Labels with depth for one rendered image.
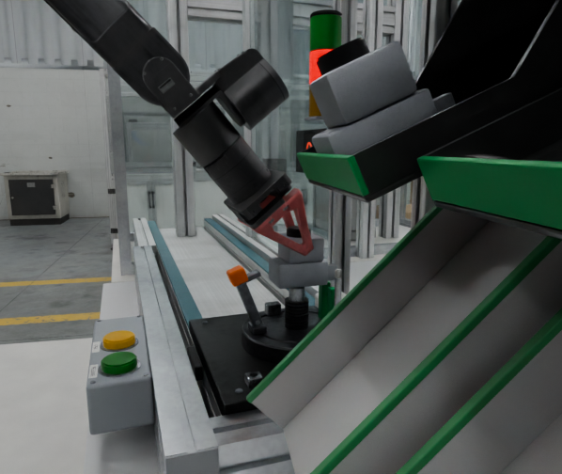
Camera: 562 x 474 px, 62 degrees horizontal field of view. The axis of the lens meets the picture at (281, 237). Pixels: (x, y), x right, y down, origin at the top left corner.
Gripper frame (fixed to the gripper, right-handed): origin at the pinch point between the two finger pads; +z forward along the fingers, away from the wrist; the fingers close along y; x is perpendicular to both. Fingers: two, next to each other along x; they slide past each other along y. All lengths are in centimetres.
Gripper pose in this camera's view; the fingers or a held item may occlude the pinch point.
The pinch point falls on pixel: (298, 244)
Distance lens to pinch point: 58.2
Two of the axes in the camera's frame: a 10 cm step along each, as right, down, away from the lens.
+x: -7.3, 6.7, -1.2
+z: 6.1, 7.2, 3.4
